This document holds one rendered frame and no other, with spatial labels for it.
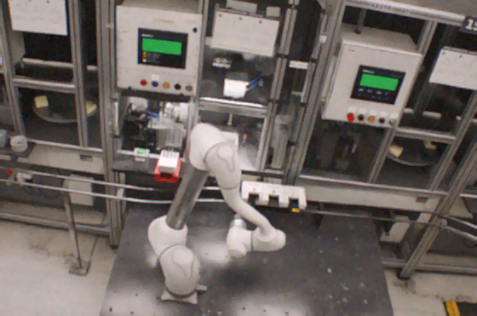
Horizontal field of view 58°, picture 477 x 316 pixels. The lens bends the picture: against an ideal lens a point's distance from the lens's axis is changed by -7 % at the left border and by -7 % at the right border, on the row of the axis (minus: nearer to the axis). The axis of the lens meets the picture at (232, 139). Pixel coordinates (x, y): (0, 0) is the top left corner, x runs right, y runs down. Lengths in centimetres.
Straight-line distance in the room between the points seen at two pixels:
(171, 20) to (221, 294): 138
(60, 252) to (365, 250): 208
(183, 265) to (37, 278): 144
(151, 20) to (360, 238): 173
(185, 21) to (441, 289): 273
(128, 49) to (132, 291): 121
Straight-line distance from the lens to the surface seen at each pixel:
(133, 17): 229
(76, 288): 327
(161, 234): 229
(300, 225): 280
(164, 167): 254
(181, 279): 222
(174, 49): 229
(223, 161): 186
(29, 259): 347
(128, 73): 244
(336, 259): 270
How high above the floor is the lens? 269
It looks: 37 degrees down
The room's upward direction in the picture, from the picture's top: 9 degrees clockwise
